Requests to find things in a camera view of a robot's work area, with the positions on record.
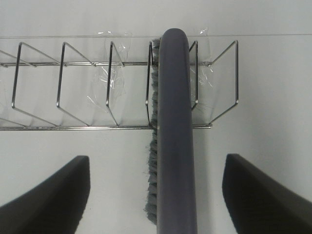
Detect grey hand brush black bristles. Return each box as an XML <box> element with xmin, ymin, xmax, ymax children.
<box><xmin>145</xmin><ymin>28</ymin><xmax>197</xmax><ymax>234</ymax></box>

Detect clear plastic film on rack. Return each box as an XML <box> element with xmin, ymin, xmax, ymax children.
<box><xmin>86</xmin><ymin>28</ymin><xmax>215</xmax><ymax>114</ymax></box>

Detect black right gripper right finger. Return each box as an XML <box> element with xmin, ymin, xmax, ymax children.
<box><xmin>222</xmin><ymin>154</ymin><xmax>312</xmax><ymax>234</ymax></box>

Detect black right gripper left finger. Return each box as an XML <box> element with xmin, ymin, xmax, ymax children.
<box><xmin>0</xmin><ymin>156</ymin><xmax>91</xmax><ymax>234</ymax></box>

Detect chrome wire dish rack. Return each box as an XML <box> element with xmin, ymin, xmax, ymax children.
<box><xmin>0</xmin><ymin>35</ymin><xmax>239</xmax><ymax>131</ymax></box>

